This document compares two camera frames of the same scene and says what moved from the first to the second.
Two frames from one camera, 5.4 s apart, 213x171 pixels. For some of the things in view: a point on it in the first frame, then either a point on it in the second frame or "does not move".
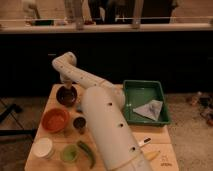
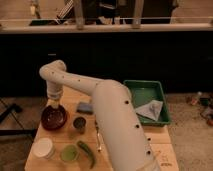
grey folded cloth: [150, 110] does not move
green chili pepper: [88, 151] does not move
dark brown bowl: [66, 96] to [54, 118]
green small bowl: [69, 153] does not move
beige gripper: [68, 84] to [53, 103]
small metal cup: [79, 123] does not move
